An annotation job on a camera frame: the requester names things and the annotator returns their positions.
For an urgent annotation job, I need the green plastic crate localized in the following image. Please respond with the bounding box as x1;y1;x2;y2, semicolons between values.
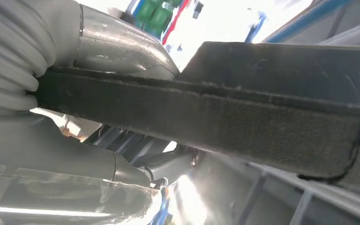
135;0;182;33

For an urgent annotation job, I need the red bar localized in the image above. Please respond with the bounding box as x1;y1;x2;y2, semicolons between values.
162;0;190;45

